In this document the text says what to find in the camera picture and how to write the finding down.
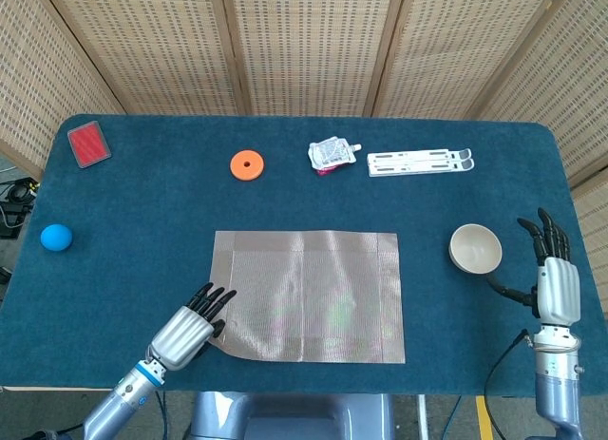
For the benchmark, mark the orange disc with hole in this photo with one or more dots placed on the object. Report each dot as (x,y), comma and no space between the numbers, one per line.
(237,170)

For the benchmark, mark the blue ball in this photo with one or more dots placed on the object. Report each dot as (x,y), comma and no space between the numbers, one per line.
(56,238)

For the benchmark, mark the brown woven placemat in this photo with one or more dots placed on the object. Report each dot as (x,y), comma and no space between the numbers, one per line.
(309,297)

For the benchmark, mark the white folding laptop stand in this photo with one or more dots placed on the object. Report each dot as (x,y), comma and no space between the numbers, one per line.
(413,164)

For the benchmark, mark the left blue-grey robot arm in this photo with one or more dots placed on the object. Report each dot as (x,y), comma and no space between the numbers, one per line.
(119,402)

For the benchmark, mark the blue-grey robot torso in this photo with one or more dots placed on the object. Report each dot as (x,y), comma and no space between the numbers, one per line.
(285,418)

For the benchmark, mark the woven wooden folding screen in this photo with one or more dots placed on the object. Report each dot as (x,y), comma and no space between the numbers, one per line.
(309,45)

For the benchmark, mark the teal table cover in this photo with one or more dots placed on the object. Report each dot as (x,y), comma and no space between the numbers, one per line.
(142,212)

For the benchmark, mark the yellow floor tape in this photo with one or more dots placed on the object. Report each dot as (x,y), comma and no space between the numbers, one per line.
(484,418)

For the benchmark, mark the red card box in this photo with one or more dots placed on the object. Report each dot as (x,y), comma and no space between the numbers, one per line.
(89,144)

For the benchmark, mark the silver spout pouch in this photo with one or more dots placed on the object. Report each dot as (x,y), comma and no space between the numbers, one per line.
(330,154)

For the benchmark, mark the white round bowl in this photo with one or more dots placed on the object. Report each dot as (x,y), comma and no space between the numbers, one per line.
(475,250)

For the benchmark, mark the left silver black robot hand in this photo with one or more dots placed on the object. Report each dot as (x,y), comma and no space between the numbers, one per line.
(178,338)

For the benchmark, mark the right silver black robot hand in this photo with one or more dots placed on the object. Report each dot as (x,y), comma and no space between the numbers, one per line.
(560,292)

